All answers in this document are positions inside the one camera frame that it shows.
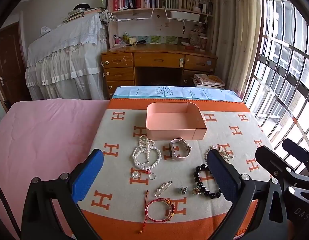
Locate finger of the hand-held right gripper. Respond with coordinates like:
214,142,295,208
282,138,309,173
255,145,298,188

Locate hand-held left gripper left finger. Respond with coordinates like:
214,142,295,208
21,149,104,240

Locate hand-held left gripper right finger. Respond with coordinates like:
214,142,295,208
206,149,288,240

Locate rhinestone leaf hair comb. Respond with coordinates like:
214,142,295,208
204,145,234,163

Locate black bead bracelet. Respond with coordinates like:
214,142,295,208
193,164,222,199

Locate pink smartwatch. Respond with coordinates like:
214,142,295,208
169,137,192,161

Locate red string bracelet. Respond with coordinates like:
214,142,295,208
138,190,175,234

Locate pearl safety pin brooch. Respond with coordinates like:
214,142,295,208
154,180,173,197

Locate white pearl necklace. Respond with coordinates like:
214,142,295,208
132,135,162,172

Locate pink plastic tray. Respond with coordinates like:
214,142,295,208
146,102,207,140

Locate orange patterned blanket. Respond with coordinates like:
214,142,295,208
77,97,272,238

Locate pink bed sheet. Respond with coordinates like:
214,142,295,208
0,99,110,240

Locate metal window grille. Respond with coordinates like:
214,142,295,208
244,0,309,175

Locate stack of large books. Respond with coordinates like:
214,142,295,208
193,74,226,90

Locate cream curtain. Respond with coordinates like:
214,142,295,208
212,0,266,100

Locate white lace cloth cover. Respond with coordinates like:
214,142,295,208
25,12,109,100

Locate wooden desk with drawers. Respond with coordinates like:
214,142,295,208
102,44,218,99

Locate brown wooden door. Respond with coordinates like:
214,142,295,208
0,21,31,105

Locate floral storage tin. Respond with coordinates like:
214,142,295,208
189,34,201,48

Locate plush toy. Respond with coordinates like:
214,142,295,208
192,24,207,34

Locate wooden bookshelf hutch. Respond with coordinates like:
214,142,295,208
107,0,216,48

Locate strip of green postcards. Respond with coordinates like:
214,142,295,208
146,35,178,44

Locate white plastic basin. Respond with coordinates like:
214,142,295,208
169,10,200,20

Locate pile of old books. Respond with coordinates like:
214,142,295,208
62,7,105,25

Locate row of beige books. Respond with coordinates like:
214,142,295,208
181,0,213,14

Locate row of red books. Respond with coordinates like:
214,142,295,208
113,0,142,11

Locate white wire basket with tray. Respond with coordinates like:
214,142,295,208
164,7,210,24

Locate empty white wire basket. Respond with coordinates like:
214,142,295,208
111,7,155,22

